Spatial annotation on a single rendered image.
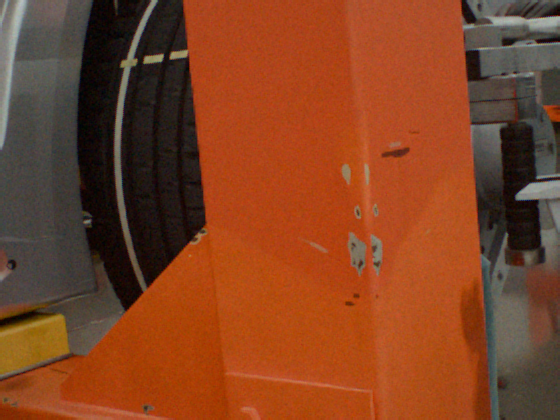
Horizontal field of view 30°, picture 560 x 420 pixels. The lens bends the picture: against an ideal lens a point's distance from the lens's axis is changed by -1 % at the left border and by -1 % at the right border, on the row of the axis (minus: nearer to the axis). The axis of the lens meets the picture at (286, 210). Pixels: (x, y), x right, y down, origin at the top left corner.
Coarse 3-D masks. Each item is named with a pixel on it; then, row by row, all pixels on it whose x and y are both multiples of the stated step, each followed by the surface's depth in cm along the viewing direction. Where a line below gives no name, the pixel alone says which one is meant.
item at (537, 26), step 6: (546, 18) 131; (552, 18) 131; (558, 18) 131; (534, 24) 131; (540, 24) 130; (546, 24) 130; (552, 24) 130; (558, 24) 130; (534, 30) 131; (540, 30) 130; (546, 30) 130; (552, 30) 130; (558, 30) 130; (528, 36) 131; (534, 36) 131; (540, 36) 131; (546, 36) 131; (552, 36) 131; (558, 36) 131; (504, 42) 133
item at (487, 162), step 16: (544, 112) 132; (480, 128) 128; (496, 128) 127; (544, 128) 132; (480, 144) 127; (496, 144) 126; (544, 144) 132; (480, 160) 127; (496, 160) 126; (544, 160) 132; (480, 176) 128; (496, 176) 127; (480, 192) 129; (496, 192) 128; (480, 208) 133; (496, 208) 132
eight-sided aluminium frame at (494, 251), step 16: (464, 0) 146; (480, 0) 149; (464, 16) 149; (480, 16) 149; (464, 48) 154; (480, 224) 159; (496, 224) 162; (480, 240) 158; (496, 240) 155; (496, 256) 153; (496, 272) 153; (496, 288) 153; (496, 304) 153
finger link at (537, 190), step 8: (536, 184) 110; (544, 184) 110; (552, 184) 110; (520, 192) 110; (528, 192) 110; (536, 192) 110; (544, 192) 110; (552, 192) 109; (552, 200) 110; (552, 208) 110; (552, 216) 110
